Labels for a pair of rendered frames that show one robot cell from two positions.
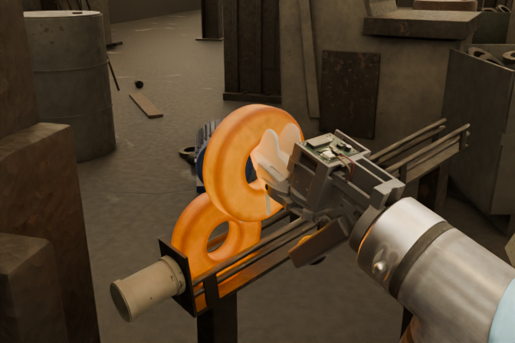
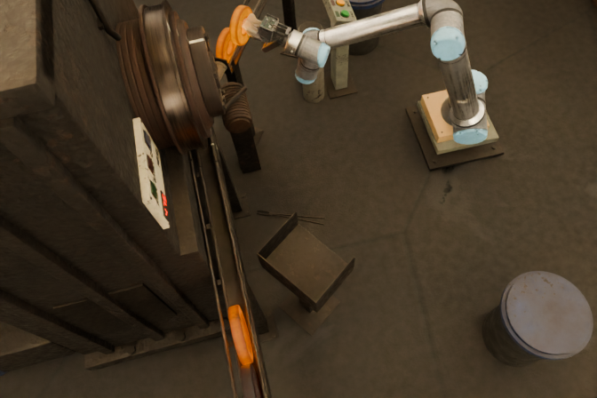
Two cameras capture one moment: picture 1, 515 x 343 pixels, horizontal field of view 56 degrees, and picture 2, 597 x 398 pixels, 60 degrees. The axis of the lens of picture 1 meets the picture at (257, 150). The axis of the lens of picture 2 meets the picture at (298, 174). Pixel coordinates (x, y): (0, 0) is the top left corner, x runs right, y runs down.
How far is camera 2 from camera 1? 1.62 m
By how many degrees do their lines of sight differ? 45
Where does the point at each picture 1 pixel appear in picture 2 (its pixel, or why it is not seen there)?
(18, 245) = not seen: hidden behind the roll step
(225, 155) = (237, 32)
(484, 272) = (314, 46)
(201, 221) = (224, 46)
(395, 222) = (292, 40)
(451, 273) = (307, 49)
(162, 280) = (221, 69)
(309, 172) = (266, 32)
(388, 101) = not seen: outside the picture
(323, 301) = not seen: hidden behind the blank
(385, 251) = (291, 48)
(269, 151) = (249, 26)
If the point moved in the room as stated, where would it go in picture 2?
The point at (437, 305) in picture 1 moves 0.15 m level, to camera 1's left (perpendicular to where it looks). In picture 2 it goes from (306, 57) to (272, 72)
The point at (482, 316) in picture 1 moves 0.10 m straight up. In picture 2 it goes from (314, 56) to (314, 38)
